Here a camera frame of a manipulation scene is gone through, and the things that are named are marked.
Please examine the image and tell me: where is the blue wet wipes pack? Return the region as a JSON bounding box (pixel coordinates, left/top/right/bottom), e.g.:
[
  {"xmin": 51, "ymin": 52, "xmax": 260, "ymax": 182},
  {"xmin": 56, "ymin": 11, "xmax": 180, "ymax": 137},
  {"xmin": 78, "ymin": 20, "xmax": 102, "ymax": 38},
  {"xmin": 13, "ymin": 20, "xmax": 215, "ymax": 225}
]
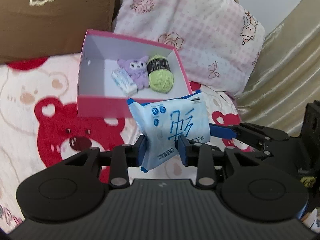
[{"xmin": 127, "ymin": 90, "xmax": 210, "ymax": 173}]

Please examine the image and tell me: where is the white tissue pack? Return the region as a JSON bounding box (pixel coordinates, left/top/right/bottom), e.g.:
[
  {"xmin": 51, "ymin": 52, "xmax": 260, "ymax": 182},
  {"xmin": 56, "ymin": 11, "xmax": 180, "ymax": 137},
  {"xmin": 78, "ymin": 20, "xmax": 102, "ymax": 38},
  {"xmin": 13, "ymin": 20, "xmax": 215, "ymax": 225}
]
[{"xmin": 111, "ymin": 68, "xmax": 138, "ymax": 96}]

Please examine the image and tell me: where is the green yarn ball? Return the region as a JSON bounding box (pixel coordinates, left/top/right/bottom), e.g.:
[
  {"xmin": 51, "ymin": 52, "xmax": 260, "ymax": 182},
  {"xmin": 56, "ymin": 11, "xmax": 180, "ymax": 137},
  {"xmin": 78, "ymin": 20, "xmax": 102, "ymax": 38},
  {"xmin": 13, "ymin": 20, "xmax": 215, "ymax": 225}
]
[{"xmin": 147, "ymin": 55, "xmax": 174, "ymax": 93}]

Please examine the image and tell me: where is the purple Kuromi plush toy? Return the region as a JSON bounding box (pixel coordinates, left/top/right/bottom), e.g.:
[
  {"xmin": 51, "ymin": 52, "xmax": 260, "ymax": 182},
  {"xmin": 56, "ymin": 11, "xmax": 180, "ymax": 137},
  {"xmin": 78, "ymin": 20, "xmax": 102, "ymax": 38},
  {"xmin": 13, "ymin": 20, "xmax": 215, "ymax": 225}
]
[{"xmin": 117, "ymin": 56, "xmax": 149, "ymax": 90}]

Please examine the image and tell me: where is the olive satin curtain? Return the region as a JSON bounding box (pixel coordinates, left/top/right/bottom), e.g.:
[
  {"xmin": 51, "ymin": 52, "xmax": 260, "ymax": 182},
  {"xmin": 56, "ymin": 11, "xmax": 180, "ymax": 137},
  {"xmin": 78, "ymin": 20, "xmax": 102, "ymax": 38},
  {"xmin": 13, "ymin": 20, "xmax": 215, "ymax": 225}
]
[{"xmin": 236, "ymin": 0, "xmax": 319, "ymax": 136}]

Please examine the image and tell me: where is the pink cardboard box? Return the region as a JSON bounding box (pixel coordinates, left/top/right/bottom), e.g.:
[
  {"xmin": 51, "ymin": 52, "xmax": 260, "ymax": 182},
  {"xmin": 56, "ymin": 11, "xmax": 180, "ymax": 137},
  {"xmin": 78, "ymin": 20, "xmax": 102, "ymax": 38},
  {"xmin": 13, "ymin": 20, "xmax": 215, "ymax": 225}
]
[{"xmin": 77, "ymin": 30, "xmax": 192, "ymax": 118}]

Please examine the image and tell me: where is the red bear print blanket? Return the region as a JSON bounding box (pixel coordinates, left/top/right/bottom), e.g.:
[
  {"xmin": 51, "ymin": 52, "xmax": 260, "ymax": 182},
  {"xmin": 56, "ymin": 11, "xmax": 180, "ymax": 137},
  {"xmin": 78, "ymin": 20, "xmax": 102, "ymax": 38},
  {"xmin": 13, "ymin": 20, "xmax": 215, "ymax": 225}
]
[{"xmin": 0, "ymin": 52, "xmax": 256, "ymax": 233}]

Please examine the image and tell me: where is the pink checked pillow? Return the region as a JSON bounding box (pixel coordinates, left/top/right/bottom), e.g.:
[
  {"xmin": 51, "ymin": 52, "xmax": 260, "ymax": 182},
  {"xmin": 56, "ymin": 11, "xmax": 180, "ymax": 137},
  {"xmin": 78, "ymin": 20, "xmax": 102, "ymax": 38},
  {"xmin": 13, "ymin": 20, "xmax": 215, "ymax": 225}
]
[{"xmin": 114, "ymin": 0, "xmax": 265, "ymax": 96}]

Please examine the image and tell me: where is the brown pillow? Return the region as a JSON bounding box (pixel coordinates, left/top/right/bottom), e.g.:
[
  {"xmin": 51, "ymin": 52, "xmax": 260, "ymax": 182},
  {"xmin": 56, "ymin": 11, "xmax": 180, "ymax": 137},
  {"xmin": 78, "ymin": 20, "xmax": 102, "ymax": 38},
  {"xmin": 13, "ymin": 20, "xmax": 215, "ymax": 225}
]
[{"xmin": 1, "ymin": 0, "xmax": 120, "ymax": 63}]

